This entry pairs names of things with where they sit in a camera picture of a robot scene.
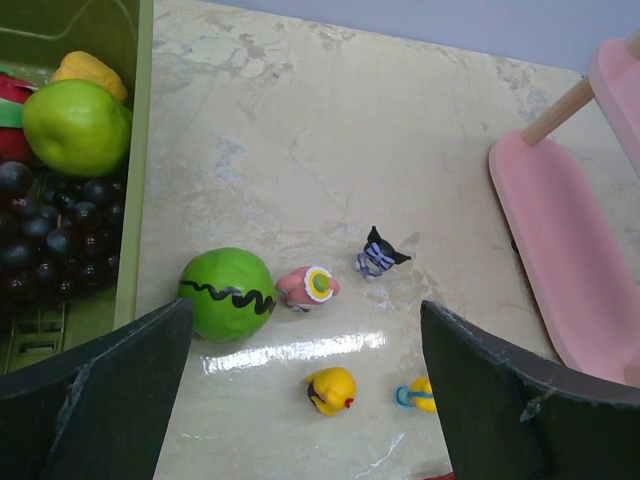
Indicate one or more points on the pink tiered shelf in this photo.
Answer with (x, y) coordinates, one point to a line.
(587, 295)

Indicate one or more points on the green watermelon ball toy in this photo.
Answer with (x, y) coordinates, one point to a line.
(232, 293)

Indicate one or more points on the red dragon fruit toy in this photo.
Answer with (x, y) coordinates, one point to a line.
(14, 93)

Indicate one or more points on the purple black-eared figurine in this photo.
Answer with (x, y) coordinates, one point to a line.
(377, 257)

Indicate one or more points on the green plastic bin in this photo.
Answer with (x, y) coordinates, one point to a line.
(35, 36)

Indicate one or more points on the dark grape bunch toy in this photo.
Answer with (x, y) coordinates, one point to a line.
(60, 236)

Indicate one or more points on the green apple toy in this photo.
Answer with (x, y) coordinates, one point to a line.
(78, 129)

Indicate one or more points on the red figurine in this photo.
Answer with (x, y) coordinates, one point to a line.
(446, 476)

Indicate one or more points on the yellow duck figurine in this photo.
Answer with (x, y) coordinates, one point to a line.
(331, 390)

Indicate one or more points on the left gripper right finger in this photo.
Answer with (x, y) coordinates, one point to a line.
(507, 413)

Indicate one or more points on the yellow minion figurine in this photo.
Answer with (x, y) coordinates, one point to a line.
(418, 395)

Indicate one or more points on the yellow pepper toy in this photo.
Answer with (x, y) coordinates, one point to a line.
(84, 66)

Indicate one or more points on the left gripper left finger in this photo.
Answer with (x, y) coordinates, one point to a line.
(99, 410)

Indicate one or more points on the pink figurine with yellow hat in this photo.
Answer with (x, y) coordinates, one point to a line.
(307, 288)

